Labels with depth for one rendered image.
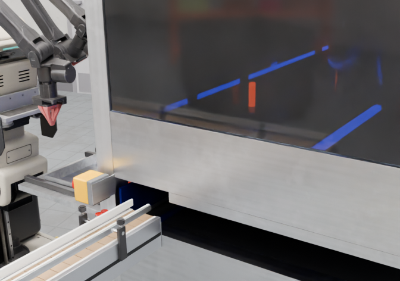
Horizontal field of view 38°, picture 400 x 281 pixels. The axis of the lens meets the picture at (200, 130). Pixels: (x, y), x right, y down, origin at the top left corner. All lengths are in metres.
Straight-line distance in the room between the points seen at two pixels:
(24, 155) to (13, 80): 0.32
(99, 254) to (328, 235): 0.55
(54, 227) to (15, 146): 1.35
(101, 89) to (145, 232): 0.41
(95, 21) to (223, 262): 0.72
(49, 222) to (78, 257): 2.34
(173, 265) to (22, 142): 1.05
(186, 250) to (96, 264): 0.27
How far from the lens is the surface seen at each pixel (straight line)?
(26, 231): 2.97
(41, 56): 1.92
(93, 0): 1.60
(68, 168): 2.10
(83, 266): 1.44
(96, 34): 1.61
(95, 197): 1.65
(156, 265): 1.72
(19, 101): 2.41
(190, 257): 1.62
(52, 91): 1.97
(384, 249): 1.33
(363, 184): 1.29
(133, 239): 1.56
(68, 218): 3.83
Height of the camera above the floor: 1.65
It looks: 18 degrees down
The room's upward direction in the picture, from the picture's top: 1 degrees counter-clockwise
